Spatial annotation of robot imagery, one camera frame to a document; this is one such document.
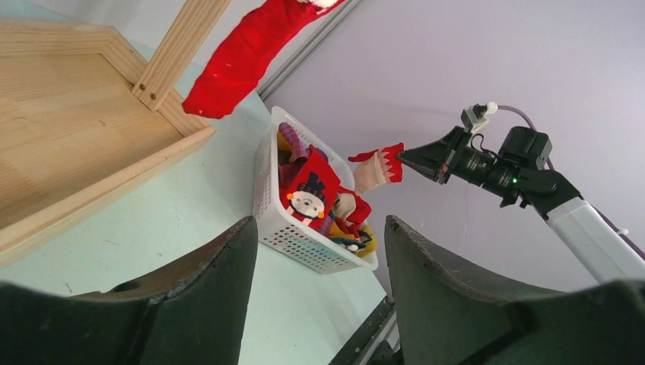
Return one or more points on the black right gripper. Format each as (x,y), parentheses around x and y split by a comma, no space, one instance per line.
(516,172)

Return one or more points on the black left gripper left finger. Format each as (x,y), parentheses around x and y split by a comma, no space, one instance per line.
(190,311)

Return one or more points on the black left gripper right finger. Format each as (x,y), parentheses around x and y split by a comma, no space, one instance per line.
(452,311)

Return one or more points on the red beige zigzag sock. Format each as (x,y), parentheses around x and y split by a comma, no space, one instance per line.
(376,168)

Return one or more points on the red Santa sock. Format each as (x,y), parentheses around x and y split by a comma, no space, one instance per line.
(243,57)

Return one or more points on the pile of colourful socks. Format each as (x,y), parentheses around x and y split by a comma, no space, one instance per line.
(347,222)

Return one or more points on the wooden hanger stand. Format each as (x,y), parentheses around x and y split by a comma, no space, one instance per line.
(85,118)

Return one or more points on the white laundry basket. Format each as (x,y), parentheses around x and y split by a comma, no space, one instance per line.
(284,233)

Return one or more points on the red snowman sock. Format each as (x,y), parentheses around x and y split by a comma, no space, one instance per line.
(312,192)

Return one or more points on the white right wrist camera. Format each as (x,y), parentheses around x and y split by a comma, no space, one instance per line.
(475,118)

